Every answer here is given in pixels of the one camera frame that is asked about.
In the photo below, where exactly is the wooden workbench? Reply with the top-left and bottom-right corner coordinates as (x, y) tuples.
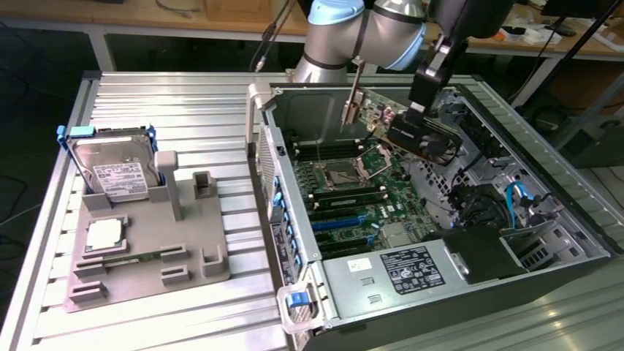
(0, 0), (624, 59)

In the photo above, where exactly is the green RAM stick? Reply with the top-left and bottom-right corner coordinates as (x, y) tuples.
(99, 252), (162, 267)

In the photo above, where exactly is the black hanging cable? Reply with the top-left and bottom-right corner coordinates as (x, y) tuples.
(251, 0), (294, 73)

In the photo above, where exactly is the blue case latch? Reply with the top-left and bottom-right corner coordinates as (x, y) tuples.
(283, 291), (311, 309)

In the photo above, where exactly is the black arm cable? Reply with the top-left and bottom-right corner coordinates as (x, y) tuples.
(350, 13), (371, 64)

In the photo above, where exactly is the chipset heatsink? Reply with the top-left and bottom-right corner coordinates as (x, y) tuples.
(381, 224), (411, 249)

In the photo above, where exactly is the blue data wire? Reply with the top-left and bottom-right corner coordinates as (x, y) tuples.
(502, 181), (531, 230)

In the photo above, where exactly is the grey parts rack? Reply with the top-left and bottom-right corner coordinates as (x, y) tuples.
(62, 148), (230, 314)

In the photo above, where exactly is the black monitor stand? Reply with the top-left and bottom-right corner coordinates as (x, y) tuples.
(538, 0), (578, 37)

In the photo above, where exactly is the open black PC case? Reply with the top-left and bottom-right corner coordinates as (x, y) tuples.
(245, 82), (624, 351)

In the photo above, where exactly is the blue expansion slot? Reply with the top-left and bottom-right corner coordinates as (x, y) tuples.
(310, 214), (367, 231)

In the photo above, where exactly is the cardboard box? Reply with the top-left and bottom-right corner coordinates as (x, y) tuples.
(202, 0), (274, 23)

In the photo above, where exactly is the grey power supply unit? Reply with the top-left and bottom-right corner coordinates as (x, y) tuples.
(319, 242), (471, 320)

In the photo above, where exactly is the graphics card with fan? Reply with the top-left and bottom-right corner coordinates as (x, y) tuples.
(338, 56), (466, 168)

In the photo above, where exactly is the hard disk in blue caddy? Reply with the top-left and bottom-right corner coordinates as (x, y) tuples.
(54, 123), (162, 204)

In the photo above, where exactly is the black power supply shroud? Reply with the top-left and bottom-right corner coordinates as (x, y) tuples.
(422, 229), (531, 287)

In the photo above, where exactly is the black installed RAM stick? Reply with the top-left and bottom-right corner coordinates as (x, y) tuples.
(313, 189), (389, 208)

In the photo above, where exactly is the silver CPU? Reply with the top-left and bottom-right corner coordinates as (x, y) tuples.
(85, 219), (127, 252)

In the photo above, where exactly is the CPU socket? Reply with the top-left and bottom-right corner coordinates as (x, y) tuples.
(322, 159), (362, 190)

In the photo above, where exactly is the metal socket cover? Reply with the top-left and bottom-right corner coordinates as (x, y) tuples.
(357, 143), (397, 176)

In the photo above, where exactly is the green motherboard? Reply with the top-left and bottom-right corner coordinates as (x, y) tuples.
(286, 137), (442, 261)

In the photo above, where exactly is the black expansion slot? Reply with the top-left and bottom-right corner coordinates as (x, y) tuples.
(314, 233), (369, 257)

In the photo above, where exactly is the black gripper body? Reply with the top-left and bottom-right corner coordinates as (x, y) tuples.
(430, 0), (517, 41)

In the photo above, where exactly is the black tripod pole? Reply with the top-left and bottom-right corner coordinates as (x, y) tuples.
(506, 0), (621, 107)

